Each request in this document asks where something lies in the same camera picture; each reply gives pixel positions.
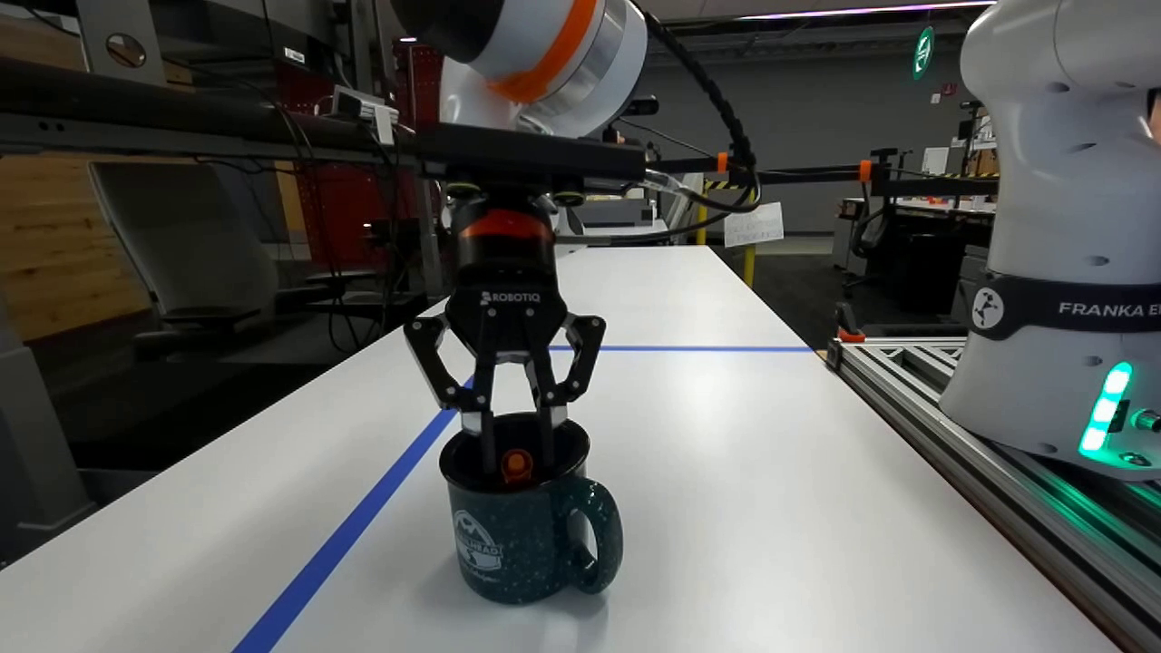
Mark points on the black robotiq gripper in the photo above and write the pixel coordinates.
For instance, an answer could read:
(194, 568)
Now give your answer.
(506, 301)

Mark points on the orange capped marker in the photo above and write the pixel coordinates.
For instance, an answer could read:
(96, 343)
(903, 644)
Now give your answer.
(516, 464)

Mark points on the blue tape line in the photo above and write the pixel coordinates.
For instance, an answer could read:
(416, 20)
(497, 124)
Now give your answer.
(268, 632)

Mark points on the dark green speckled mug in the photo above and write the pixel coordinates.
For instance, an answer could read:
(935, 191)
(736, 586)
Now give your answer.
(540, 538)

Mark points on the black camera bar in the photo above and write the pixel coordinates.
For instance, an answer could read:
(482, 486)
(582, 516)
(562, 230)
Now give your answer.
(46, 105)

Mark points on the aluminium extrusion base frame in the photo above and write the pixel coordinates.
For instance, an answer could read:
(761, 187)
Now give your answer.
(1095, 538)

